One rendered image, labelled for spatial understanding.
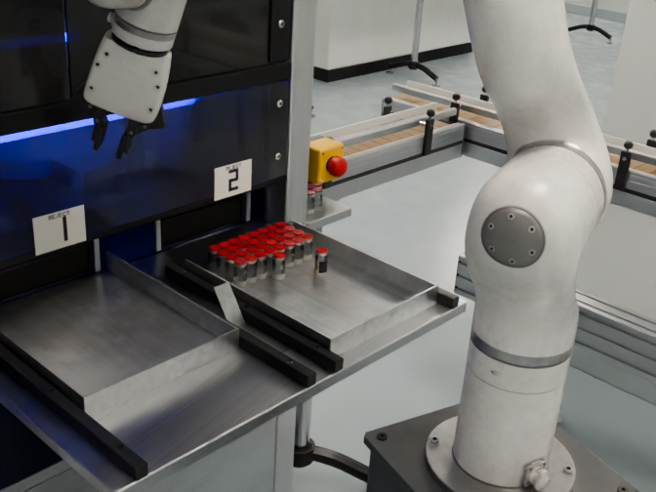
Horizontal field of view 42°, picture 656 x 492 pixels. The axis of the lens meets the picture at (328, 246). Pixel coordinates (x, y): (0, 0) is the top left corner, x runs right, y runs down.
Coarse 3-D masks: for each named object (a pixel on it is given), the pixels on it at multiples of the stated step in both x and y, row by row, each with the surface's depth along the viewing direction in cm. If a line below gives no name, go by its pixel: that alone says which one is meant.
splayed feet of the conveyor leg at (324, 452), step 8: (312, 440) 228; (296, 448) 223; (304, 448) 224; (312, 448) 225; (320, 448) 226; (296, 456) 223; (304, 456) 223; (312, 456) 225; (320, 456) 224; (328, 456) 224; (336, 456) 225; (344, 456) 226; (296, 464) 224; (304, 464) 224; (328, 464) 225; (336, 464) 224; (344, 464) 224; (352, 464) 225; (360, 464) 226; (352, 472) 225; (360, 472) 225
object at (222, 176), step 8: (248, 160) 153; (216, 168) 148; (224, 168) 149; (232, 168) 151; (240, 168) 152; (248, 168) 154; (216, 176) 148; (224, 176) 150; (232, 176) 151; (240, 176) 153; (248, 176) 154; (216, 184) 149; (224, 184) 151; (232, 184) 152; (240, 184) 154; (248, 184) 155; (216, 192) 150; (224, 192) 151; (232, 192) 153; (240, 192) 154; (216, 200) 150
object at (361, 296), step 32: (352, 256) 154; (256, 288) 145; (288, 288) 146; (320, 288) 146; (352, 288) 147; (384, 288) 148; (416, 288) 146; (288, 320) 131; (320, 320) 136; (352, 320) 137; (384, 320) 134
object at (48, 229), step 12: (48, 216) 127; (60, 216) 128; (72, 216) 130; (84, 216) 131; (36, 228) 126; (48, 228) 127; (60, 228) 129; (72, 228) 130; (84, 228) 132; (36, 240) 127; (48, 240) 128; (60, 240) 130; (72, 240) 131; (84, 240) 133; (36, 252) 127
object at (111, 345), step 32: (64, 288) 141; (96, 288) 142; (128, 288) 142; (160, 288) 138; (0, 320) 131; (32, 320) 131; (64, 320) 132; (96, 320) 132; (128, 320) 133; (160, 320) 134; (192, 320) 134; (224, 320) 128; (32, 352) 123; (64, 352) 124; (96, 352) 124; (128, 352) 125; (160, 352) 125; (192, 352) 121; (224, 352) 126; (64, 384) 112; (96, 384) 117; (128, 384) 114; (160, 384) 118
